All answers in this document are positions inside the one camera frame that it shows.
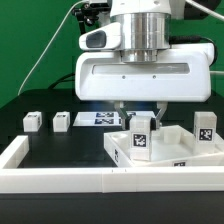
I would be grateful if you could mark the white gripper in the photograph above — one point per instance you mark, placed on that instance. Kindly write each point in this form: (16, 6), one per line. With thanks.
(180, 74)

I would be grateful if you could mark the white square tabletop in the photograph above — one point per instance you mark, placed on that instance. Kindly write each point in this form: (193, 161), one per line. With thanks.
(171, 146)

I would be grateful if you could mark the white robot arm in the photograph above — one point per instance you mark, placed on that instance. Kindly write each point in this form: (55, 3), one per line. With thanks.
(132, 57)

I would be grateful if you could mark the white marker sheet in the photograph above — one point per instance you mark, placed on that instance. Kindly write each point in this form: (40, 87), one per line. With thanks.
(108, 118)

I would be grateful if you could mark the white U-shaped obstacle fence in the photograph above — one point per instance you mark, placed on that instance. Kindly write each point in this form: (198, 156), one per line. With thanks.
(100, 180)

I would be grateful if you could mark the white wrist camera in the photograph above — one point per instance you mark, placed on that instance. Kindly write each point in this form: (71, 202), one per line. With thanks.
(105, 38)

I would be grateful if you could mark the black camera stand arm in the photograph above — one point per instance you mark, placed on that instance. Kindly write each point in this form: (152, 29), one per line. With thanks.
(88, 14)

